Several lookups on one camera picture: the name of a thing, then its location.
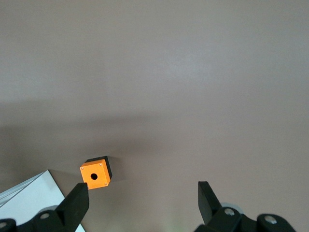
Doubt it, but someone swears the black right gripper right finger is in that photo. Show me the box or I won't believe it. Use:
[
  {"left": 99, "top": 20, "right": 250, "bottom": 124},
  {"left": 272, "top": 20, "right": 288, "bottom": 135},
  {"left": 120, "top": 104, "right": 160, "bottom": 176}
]
[{"left": 194, "top": 181, "right": 244, "bottom": 232}]

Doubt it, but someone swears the orange button enclosure box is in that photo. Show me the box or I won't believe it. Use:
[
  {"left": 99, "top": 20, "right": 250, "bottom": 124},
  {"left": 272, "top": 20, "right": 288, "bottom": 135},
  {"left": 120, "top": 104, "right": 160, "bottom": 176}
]
[{"left": 80, "top": 156, "right": 113, "bottom": 190}]

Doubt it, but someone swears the white drawer cabinet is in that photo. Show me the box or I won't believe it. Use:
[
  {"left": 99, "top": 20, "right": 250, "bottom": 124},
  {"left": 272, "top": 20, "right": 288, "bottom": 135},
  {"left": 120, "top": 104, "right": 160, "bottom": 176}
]
[{"left": 0, "top": 170, "right": 85, "bottom": 232}]

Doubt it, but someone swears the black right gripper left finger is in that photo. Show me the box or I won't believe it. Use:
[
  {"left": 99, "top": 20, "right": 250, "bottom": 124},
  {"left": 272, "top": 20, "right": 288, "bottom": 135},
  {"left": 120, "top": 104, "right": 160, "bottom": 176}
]
[{"left": 32, "top": 183, "right": 89, "bottom": 232}]

